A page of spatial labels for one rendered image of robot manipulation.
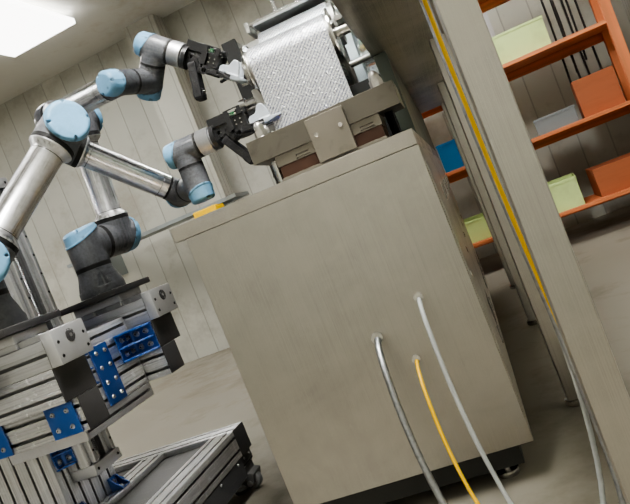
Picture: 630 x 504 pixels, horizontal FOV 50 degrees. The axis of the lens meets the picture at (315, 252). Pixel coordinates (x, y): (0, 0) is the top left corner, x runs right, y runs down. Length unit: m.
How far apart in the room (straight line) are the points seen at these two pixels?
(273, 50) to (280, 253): 0.60
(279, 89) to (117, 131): 4.70
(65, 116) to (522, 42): 3.48
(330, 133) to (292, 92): 0.29
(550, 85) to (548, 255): 4.59
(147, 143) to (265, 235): 4.78
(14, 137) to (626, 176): 5.35
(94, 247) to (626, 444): 1.67
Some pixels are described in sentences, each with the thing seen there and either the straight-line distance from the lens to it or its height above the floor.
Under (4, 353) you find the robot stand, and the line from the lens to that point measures 1.89.
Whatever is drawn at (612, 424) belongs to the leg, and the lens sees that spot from 1.22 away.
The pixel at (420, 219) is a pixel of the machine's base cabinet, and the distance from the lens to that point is 1.64.
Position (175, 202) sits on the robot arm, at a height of 0.99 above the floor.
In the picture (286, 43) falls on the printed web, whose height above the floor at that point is 1.27.
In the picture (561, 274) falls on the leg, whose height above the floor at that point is 0.56.
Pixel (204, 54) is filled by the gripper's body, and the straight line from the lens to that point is 2.08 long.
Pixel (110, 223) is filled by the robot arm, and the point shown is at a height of 1.03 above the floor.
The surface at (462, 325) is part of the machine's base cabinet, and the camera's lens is 1.67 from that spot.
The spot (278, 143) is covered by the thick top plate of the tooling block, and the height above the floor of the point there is 1.00.
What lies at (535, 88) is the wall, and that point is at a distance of 5.68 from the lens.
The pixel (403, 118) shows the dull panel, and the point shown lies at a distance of 1.92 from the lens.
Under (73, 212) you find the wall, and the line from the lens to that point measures 6.87.
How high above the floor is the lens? 0.78
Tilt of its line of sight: 2 degrees down
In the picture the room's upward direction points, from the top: 22 degrees counter-clockwise
